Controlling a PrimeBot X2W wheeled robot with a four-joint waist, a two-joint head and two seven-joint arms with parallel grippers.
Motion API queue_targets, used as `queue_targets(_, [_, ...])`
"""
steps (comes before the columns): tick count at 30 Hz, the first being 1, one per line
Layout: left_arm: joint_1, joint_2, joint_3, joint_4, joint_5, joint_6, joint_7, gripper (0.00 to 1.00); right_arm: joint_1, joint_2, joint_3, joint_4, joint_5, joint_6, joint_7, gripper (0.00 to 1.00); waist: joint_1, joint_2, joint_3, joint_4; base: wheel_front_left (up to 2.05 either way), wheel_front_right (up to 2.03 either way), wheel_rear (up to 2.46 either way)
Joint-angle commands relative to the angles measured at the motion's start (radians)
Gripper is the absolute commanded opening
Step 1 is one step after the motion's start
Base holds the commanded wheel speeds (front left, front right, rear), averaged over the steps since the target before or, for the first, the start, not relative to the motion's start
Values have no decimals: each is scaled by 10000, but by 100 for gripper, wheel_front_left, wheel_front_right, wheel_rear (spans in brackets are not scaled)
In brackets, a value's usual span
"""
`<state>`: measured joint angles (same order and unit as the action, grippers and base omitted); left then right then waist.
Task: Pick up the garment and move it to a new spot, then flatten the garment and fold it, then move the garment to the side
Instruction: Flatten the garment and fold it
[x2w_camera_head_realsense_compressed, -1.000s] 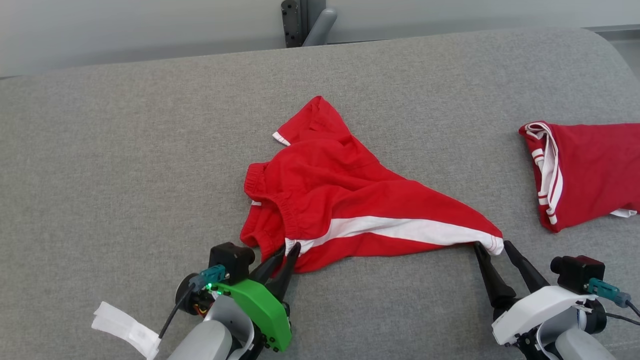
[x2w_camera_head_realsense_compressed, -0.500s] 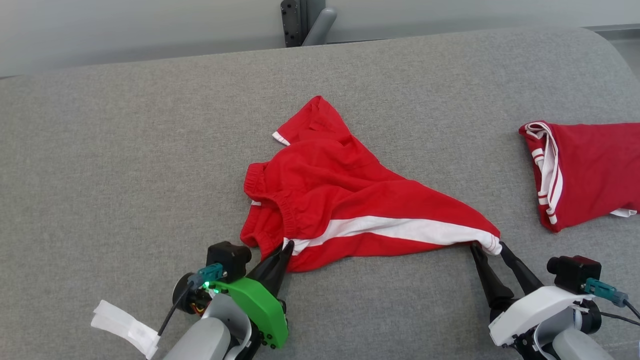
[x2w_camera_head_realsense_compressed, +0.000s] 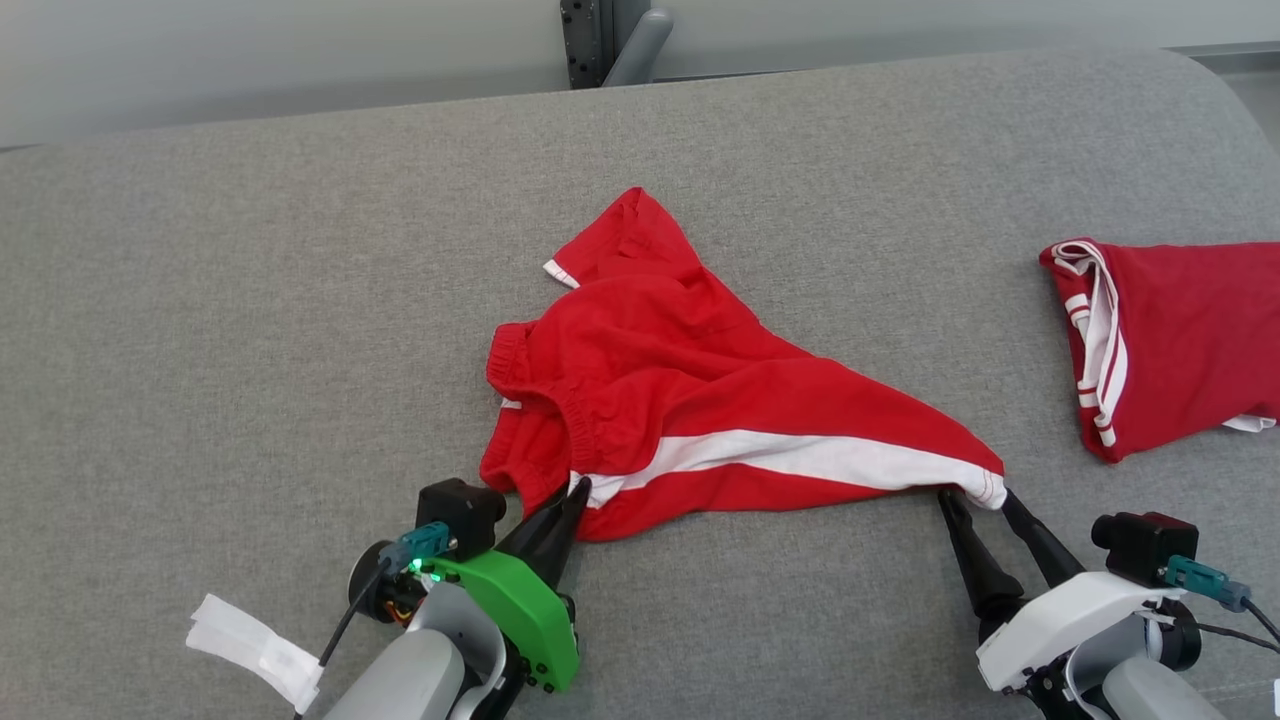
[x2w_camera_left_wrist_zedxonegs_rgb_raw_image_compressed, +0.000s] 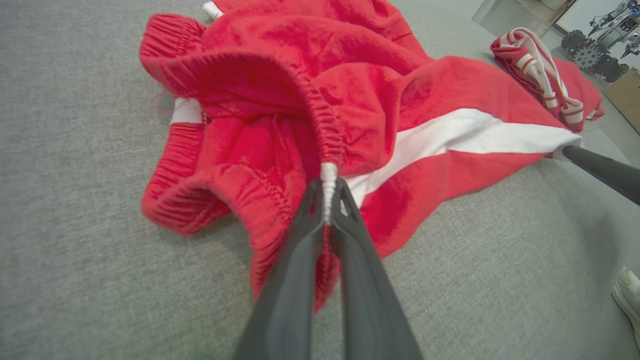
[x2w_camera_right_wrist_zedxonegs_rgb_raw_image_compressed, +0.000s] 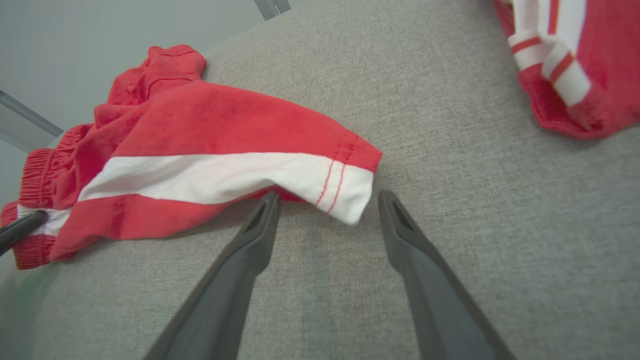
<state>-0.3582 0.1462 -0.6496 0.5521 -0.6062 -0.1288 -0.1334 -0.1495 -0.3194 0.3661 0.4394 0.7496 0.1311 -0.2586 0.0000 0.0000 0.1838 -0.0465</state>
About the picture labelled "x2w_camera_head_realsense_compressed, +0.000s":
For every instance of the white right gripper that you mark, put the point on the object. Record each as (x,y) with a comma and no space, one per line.
(1060,625)

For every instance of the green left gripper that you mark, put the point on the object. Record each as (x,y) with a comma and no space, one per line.
(525,610)

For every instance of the red shorts with white stripe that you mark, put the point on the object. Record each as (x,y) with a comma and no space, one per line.
(680,380)

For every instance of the red jersey with number print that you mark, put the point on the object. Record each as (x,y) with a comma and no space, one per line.
(1190,340)

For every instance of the white tape label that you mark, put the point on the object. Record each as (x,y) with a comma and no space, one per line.
(255,650)

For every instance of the grey metal frame post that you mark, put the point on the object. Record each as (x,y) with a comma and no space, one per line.
(625,45)

